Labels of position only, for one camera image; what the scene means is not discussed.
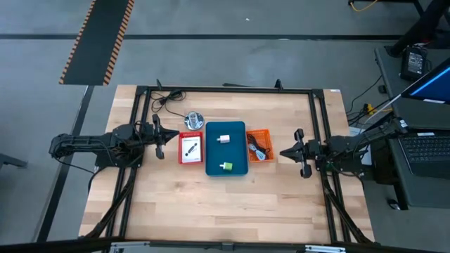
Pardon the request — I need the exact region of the black laptop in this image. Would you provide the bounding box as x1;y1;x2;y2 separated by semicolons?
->
397;131;450;180

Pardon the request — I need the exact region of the yellow floor cable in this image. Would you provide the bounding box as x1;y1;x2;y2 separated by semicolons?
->
349;0;379;13

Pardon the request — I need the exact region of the blue plastic bin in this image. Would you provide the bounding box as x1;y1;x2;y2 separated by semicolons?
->
205;121;250;176

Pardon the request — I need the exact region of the white product box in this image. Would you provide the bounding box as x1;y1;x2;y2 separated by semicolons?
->
181;136;203;164

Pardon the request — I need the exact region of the grey furniture leg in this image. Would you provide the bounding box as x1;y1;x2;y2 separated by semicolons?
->
0;153;28;169

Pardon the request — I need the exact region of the black table leg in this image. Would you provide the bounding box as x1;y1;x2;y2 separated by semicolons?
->
386;0;450;58

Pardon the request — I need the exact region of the black overhead frame beam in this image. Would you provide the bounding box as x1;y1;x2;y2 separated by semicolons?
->
0;237;450;253

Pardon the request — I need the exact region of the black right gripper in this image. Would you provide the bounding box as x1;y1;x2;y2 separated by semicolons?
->
279;128;321;179

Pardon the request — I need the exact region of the black puck device cable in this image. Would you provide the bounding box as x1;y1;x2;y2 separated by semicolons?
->
150;89;187;119

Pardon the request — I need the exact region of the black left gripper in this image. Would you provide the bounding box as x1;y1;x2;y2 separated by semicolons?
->
139;113;180;161

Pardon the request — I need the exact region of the yellow power plug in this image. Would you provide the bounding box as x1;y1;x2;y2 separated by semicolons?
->
364;103;393;115

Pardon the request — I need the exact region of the black table frame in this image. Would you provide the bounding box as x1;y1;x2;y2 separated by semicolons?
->
84;79;375;245

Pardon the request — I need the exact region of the dark grey side desk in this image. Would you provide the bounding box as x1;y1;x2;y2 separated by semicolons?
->
374;45;450;211

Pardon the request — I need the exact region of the black power supply unit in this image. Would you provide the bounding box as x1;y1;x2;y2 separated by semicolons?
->
400;47;428;82

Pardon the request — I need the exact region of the red plastic basket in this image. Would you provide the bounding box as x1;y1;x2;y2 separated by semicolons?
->
178;131;205;165

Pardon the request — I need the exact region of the monitor with blue screen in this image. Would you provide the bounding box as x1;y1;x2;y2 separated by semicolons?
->
400;58;450;105

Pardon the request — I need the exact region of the black orange striped floor mat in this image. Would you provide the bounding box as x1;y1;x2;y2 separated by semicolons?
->
58;0;136;86

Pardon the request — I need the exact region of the silver round puck device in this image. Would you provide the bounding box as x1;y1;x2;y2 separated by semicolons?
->
184;111;205;131

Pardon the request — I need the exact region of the orange plastic basket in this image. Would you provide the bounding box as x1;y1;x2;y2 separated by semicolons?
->
245;129;275;164

